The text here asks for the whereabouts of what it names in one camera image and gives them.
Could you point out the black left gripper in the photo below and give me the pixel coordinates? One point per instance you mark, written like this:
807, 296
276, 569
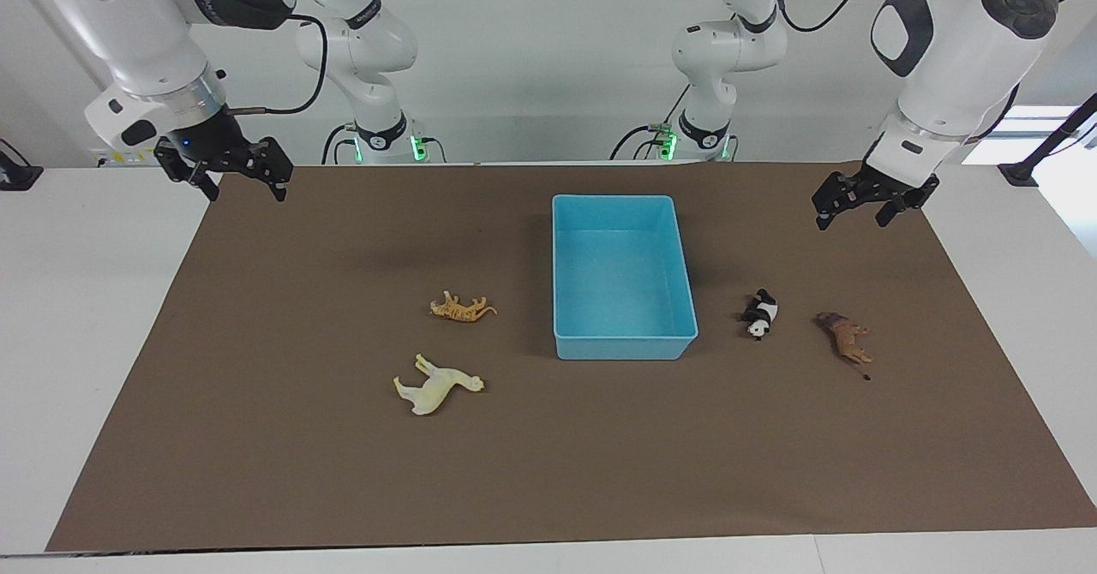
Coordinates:
891, 187

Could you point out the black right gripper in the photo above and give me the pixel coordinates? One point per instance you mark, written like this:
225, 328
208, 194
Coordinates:
206, 141

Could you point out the brown lion toy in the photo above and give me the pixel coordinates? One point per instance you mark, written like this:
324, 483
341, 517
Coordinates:
847, 338

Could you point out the black and white panda toy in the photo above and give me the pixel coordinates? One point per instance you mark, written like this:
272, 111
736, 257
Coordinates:
761, 313

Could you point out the orange striped tiger toy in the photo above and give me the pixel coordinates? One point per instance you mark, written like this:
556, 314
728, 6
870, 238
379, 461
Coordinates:
461, 309

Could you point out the cream llama toy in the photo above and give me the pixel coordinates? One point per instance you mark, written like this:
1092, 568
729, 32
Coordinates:
437, 388

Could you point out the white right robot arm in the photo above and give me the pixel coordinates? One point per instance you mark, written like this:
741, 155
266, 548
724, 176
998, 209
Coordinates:
154, 34

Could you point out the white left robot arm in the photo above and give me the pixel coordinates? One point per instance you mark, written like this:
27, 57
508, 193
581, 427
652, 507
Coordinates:
951, 68

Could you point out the light blue plastic storage box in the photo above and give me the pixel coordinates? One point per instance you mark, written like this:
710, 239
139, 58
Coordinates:
621, 274

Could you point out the black table clamp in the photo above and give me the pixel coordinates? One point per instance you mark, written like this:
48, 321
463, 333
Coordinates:
17, 176

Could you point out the brown paper table mat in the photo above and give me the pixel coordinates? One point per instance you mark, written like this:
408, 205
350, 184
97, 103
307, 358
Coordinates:
548, 454

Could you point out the white wall socket box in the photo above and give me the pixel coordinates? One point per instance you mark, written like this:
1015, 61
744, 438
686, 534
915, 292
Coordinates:
120, 158

